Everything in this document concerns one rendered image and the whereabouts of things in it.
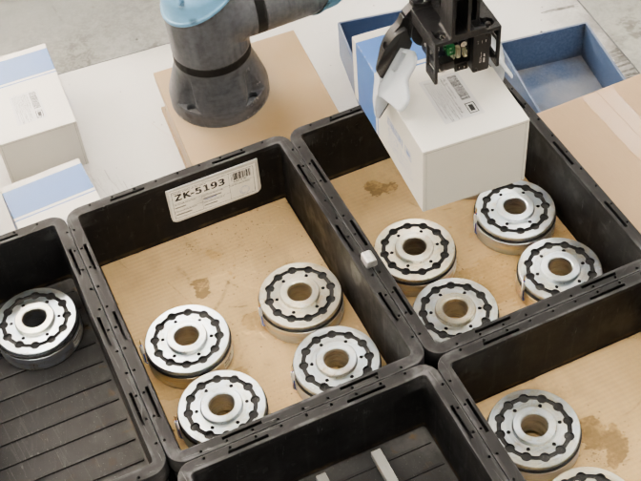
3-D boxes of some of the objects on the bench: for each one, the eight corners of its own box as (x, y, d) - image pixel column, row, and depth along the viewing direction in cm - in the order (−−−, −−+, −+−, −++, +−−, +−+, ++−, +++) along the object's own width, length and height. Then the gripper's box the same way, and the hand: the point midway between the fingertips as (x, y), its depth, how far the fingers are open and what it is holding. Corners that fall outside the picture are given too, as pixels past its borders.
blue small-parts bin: (495, 75, 193) (497, 42, 187) (582, 54, 195) (587, 21, 189) (543, 159, 180) (547, 126, 174) (635, 136, 182) (642, 102, 176)
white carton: (15, 230, 177) (-1, 188, 171) (91, 199, 180) (78, 157, 174) (58, 324, 165) (43, 282, 158) (139, 289, 168) (127, 248, 162)
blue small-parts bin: (339, 55, 198) (337, 22, 193) (426, 37, 200) (426, 4, 195) (370, 135, 185) (368, 102, 180) (463, 116, 187) (464, 82, 182)
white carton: (-13, 107, 196) (-30, 65, 189) (57, 85, 198) (45, 43, 191) (13, 187, 183) (-3, 145, 176) (89, 163, 186) (76, 120, 179)
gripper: (374, 10, 109) (379, 163, 124) (565, -44, 113) (547, 111, 128) (341, -42, 115) (349, 111, 130) (524, -92, 118) (511, 62, 133)
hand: (436, 94), depth 131 cm, fingers closed on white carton, 13 cm apart
